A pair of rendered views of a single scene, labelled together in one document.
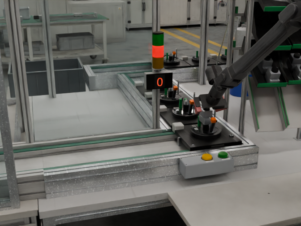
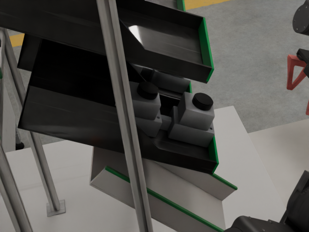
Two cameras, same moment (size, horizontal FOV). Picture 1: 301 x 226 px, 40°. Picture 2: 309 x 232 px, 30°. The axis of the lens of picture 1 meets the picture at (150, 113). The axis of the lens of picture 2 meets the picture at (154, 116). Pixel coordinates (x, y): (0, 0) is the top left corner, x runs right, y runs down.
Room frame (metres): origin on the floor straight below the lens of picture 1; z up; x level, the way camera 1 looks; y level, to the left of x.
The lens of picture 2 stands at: (1.70, 0.13, 1.77)
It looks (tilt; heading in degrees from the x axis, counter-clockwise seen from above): 38 degrees down; 280
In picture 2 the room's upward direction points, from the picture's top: 8 degrees counter-clockwise
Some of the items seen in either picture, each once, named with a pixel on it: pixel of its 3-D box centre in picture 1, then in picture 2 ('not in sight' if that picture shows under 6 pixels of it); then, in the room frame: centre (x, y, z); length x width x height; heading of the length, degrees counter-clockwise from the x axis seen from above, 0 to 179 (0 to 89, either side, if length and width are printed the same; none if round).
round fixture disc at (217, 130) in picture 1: (205, 131); not in sight; (1.74, -0.25, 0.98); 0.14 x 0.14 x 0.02
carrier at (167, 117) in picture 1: (186, 106); not in sight; (1.98, -0.18, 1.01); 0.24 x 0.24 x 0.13; 16
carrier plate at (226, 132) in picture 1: (205, 135); not in sight; (1.74, -0.25, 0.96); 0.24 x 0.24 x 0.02; 16
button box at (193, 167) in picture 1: (206, 164); not in sight; (1.51, -0.23, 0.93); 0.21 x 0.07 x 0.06; 106
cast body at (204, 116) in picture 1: (205, 114); not in sight; (1.75, -0.25, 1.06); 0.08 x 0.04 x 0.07; 16
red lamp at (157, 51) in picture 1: (157, 50); not in sight; (1.80, -0.03, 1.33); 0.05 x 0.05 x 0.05
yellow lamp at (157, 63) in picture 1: (157, 62); not in sight; (1.80, -0.03, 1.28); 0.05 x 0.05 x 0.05
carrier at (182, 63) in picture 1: (170, 57); not in sight; (3.10, -0.15, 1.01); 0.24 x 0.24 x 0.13; 16
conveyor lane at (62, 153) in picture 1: (140, 151); not in sight; (1.68, 0.05, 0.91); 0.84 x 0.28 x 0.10; 106
